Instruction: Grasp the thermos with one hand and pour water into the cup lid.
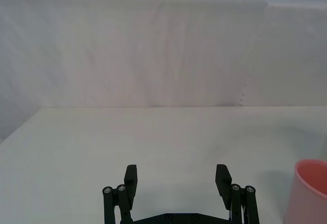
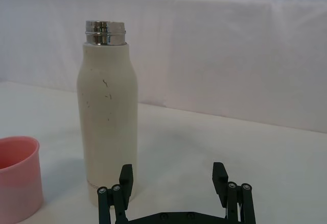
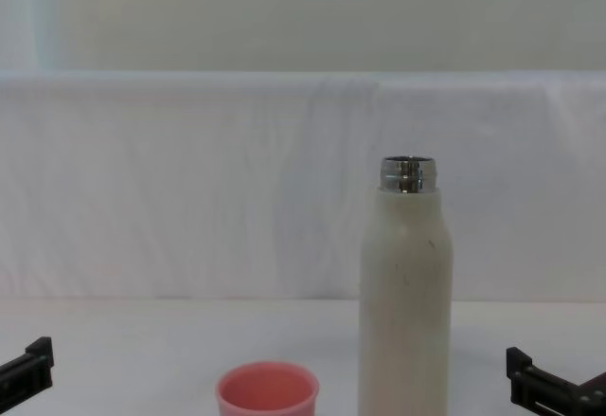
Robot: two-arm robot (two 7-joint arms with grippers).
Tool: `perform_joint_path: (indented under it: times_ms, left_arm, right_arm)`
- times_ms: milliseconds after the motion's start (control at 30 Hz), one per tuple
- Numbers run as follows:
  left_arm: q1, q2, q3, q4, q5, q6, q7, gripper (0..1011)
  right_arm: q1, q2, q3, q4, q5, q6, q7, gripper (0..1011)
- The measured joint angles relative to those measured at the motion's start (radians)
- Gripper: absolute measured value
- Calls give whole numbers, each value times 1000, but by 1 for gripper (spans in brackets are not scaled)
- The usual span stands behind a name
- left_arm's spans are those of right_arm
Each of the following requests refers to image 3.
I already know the white table cloth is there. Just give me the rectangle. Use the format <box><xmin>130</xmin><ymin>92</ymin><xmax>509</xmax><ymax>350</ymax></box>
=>
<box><xmin>0</xmin><ymin>298</ymin><xmax>606</xmax><ymax>416</ymax></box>

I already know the pink plastic cup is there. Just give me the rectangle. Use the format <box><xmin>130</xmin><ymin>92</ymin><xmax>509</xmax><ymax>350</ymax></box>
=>
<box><xmin>215</xmin><ymin>361</ymin><xmax>321</xmax><ymax>416</ymax></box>

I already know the white curtain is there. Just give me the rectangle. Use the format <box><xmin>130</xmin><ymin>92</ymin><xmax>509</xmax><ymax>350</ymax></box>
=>
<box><xmin>0</xmin><ymin>71</ymin><xmax>606</xmax><ymax>302</ymax></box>

